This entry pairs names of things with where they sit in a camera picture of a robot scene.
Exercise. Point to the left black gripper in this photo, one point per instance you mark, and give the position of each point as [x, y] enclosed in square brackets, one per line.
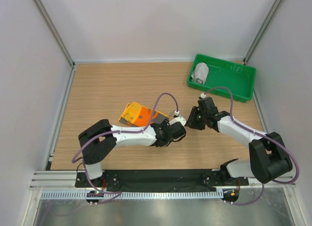
[165, 123]

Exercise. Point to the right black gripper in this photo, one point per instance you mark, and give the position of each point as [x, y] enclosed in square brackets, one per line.
[191, 122]

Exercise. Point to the grey orange towel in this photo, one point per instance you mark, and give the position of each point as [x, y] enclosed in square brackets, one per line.
[138, 115]

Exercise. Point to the grey panda towel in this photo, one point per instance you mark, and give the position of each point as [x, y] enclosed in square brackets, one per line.
[200, 73]

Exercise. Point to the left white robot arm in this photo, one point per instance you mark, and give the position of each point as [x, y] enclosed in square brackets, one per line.
[100, 139]

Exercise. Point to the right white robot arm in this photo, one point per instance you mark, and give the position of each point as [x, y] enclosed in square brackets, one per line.
[267, 160]

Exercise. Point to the green plastic tray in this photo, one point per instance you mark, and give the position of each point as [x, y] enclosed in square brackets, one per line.
[238, 78]

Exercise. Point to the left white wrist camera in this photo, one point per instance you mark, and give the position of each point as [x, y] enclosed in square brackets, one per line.
[177, 118]

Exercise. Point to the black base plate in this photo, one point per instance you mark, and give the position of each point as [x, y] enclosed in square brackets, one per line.
[165, 181]

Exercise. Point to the white slotted cable duct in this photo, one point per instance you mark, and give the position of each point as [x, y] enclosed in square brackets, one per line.
[87, 195]

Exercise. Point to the right aluminium frame post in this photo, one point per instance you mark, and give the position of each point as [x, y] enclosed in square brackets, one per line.
[263, 28]

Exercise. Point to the aluminium frame post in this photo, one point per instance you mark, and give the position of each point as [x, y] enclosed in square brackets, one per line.
[46, 17]
[263, 28]

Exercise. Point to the left aluminium frame post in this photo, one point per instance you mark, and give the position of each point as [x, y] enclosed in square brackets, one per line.
[46, 17]

